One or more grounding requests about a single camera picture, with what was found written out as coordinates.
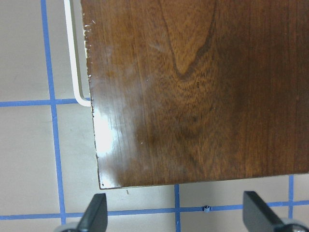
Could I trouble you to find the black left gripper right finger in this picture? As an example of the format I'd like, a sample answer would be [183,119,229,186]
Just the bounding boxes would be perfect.
[242,191,285,232]

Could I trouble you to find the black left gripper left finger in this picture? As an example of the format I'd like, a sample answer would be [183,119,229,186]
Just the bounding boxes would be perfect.
[77,193,108,232]

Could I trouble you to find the white drawer handle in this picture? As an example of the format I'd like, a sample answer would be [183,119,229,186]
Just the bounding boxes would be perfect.
[63,0,91,107]

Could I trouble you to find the brown wooden drawer cabinet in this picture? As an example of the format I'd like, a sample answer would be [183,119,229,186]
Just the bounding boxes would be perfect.
[81,0,309,189]

